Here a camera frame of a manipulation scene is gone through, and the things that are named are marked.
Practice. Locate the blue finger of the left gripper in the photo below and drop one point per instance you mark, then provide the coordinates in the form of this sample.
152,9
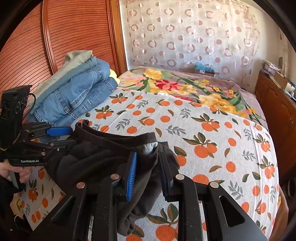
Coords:
59,131

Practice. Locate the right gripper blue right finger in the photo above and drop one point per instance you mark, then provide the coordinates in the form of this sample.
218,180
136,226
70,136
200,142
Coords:
168,171

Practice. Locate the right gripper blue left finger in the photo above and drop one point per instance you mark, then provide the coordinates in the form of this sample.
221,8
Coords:
130,175

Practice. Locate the black pants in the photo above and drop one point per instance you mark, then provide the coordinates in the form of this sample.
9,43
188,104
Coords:
97,155

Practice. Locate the person's left forearm black sleeve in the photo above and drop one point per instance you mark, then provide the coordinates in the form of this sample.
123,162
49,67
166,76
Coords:
11,224

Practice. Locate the person's left hand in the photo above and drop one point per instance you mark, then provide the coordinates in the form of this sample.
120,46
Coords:
6,169

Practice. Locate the blue folded jeans middle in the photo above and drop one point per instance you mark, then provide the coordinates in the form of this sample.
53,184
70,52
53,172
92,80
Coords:
70,95

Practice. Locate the light blue folded jeans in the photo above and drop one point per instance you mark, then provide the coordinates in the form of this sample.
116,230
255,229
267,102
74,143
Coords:
49,87

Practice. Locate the orange print bed sheet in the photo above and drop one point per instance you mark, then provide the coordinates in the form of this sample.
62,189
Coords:
210,145

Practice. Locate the dark blue folded jeans bottom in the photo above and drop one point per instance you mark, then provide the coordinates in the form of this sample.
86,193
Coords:
97,94

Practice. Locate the khaki folded pants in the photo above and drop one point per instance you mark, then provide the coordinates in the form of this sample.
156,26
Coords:
72,60

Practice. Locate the wooden slatted wardrobe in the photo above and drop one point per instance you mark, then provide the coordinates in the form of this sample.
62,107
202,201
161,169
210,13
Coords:
48,30

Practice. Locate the blue item box on bed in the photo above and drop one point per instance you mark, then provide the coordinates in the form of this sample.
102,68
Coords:
200,68

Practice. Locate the wooden sideboard cabinet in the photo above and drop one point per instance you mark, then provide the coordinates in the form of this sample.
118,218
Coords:
279,112

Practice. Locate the stack of papers books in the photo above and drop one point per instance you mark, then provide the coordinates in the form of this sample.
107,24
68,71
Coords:
270,67

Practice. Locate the cardboard box on cabinet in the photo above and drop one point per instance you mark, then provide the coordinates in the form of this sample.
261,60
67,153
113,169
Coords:
283,83

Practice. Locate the sheer circle pattern curtain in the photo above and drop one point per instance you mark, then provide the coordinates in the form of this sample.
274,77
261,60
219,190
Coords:
177,35

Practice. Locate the beige side curtain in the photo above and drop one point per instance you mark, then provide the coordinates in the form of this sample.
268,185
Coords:
284,55

